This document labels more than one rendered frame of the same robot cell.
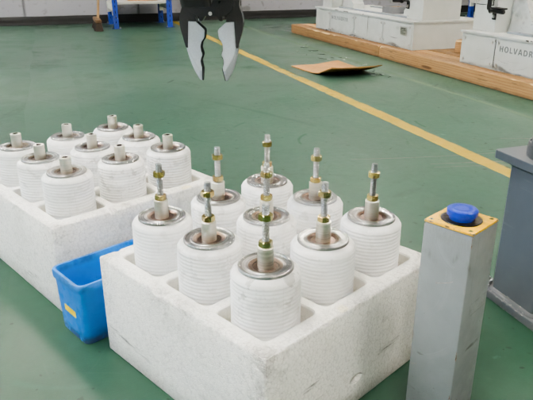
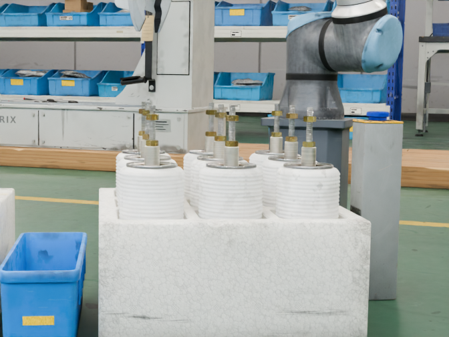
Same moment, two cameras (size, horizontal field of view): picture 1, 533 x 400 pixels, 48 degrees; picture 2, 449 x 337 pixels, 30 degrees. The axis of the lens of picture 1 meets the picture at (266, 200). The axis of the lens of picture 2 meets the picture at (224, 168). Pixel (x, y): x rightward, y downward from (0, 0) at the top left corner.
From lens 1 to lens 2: 113 cm
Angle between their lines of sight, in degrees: 54
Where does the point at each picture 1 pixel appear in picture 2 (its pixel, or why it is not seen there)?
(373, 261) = not seen: hidden behind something
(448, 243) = (385, 134)
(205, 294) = (255, 213)
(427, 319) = (373, 204)
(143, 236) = (164, 179)
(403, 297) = not seen: hidden behind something
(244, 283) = (321, 173)
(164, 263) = (179, 208)
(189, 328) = (268, 240)
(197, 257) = (250, 174)
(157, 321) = (214, 257)
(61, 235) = not seen: outside the picture
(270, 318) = (336, 202)
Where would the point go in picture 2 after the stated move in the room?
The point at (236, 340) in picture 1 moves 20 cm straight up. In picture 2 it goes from (333, 220) to (338, 81)
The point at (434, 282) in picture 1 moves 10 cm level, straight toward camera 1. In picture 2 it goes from (377, 170) to (421, 176)
